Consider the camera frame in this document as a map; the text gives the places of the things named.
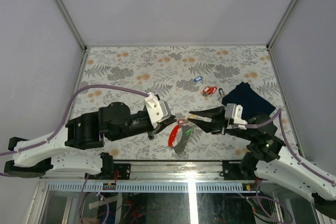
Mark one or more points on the red key tag with key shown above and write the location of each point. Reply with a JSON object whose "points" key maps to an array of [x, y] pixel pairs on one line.
{"points": [[183, 121]]}

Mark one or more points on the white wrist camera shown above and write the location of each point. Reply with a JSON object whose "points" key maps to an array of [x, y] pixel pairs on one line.
{"points": [[233, 114], [158, 110]]}

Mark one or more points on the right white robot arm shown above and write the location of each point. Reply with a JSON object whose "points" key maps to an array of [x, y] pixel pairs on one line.
{"points": [[269, 157]]}

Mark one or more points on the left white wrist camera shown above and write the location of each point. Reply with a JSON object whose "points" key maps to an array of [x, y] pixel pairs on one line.
{"points": [[158, 110]]}

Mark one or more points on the grey slotted cable duct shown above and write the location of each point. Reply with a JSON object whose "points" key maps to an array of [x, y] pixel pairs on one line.
{"points": [[144, 187]]}

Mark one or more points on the metal key holder red handle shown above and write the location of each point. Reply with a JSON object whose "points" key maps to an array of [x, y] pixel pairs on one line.
{"points": [[178, 139]]}

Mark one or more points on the blue key tag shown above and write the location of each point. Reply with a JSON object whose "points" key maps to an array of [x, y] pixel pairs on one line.
{"points": [[197, 79]]}

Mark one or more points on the red key tags bunch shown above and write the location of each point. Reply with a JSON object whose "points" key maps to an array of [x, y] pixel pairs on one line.
{"points": [[209, 90]]}

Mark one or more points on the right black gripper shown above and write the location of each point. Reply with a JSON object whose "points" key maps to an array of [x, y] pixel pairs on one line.
{"points": [[218, 120]]}

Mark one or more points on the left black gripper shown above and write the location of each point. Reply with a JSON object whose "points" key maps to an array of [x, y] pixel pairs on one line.
{"points": [[160, 126]]}

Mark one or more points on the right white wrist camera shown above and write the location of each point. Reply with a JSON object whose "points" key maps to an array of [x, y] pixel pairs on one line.
{"points": [[233, 114]]}

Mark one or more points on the green key tag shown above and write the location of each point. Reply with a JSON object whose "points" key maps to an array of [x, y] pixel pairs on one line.
{"points": [[189, 131]]}

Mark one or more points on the dark blue cloth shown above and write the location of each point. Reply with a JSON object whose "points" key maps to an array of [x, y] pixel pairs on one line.
{"points": [[251, 102]]}

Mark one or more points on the aluminium front rail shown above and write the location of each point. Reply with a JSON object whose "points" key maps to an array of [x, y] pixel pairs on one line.
{"points": [[173, 171]]}

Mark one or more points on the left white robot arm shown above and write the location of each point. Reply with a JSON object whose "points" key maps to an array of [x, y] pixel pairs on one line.
{"points": [[35, 158]]}

